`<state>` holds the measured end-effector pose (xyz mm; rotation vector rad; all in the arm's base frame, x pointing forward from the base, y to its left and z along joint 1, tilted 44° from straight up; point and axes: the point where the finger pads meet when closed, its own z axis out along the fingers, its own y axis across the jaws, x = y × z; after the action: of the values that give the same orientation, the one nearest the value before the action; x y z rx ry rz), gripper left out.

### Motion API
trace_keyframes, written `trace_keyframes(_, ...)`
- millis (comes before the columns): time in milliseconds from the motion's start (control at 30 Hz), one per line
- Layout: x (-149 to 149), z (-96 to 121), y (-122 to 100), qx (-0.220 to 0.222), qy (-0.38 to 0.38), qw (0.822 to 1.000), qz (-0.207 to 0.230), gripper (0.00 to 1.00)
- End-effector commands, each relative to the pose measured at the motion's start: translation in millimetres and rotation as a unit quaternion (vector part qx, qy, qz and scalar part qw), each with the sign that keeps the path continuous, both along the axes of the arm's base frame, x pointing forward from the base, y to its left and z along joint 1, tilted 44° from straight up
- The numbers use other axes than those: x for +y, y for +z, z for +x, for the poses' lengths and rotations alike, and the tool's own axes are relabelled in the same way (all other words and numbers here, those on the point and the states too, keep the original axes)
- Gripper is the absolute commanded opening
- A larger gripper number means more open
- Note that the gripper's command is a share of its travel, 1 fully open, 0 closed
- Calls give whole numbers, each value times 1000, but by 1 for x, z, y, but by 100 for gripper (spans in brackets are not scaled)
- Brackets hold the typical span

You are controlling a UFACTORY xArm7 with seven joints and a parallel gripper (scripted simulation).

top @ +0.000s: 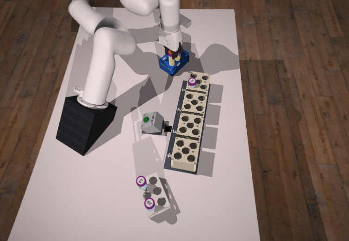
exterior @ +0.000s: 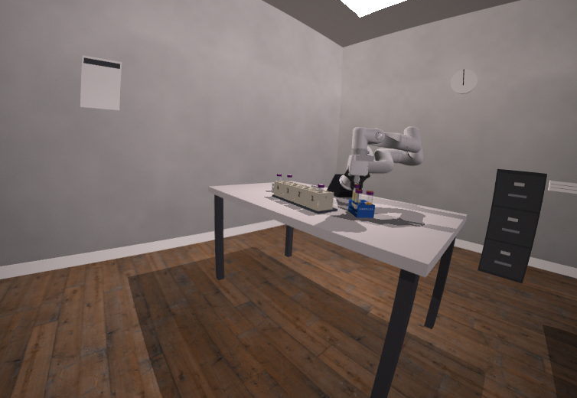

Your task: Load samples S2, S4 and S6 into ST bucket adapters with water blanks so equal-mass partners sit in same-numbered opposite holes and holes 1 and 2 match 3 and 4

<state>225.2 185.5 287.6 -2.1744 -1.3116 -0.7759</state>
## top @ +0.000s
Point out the blue tube rack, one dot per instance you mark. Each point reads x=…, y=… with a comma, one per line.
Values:
x=172, y=70

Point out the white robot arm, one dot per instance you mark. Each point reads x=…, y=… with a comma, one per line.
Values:
x=111, y=37

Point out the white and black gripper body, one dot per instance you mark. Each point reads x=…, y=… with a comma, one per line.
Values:
x=170, y=39

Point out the beige bucket adapter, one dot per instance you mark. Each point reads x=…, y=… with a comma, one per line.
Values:
x=194, y=103
x=185, y=154
x=190, y=126
x=202, y=82

